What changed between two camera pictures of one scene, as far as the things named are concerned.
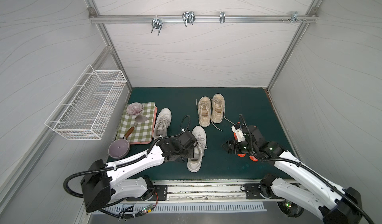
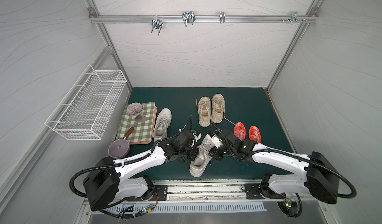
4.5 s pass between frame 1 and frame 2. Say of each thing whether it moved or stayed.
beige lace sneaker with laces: stayed
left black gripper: stayed
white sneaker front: moved
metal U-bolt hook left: stayed
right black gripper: moved
